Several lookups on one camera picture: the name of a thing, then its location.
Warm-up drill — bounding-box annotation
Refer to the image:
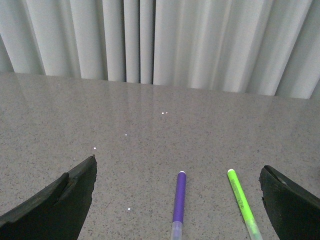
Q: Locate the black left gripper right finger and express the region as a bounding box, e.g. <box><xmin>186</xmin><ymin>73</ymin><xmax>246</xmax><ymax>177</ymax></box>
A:
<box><xmin>259</xmin><ymin>165</ymin><xmax>320</xmax><ymax>240</ymax></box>

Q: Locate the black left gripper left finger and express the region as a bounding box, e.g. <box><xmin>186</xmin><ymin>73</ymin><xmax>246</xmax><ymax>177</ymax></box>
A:
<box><xmin>0</xmin><ymin>155</ymin><xmax>97</xmax><ymax>240</ymax></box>

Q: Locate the purple marker pen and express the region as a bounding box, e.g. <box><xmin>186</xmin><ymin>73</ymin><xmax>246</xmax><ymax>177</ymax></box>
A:
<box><xmin>170</xmin><ymin>171</ymin><xmax>187</xmax><ymax>240</ymax></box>

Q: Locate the green marker pen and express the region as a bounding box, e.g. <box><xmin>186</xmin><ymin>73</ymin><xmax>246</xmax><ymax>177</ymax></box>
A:
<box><xmin>227</xmin><ymin>168</ymin><xmax>263</xmax><ymax>240</ymax></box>

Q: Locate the white pleated curtain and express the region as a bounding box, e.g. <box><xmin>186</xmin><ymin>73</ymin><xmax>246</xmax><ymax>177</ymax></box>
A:
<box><xmin>0</xmin><ymin>0</ymin><xmax>320</xmax><ymax>99</ymax></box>

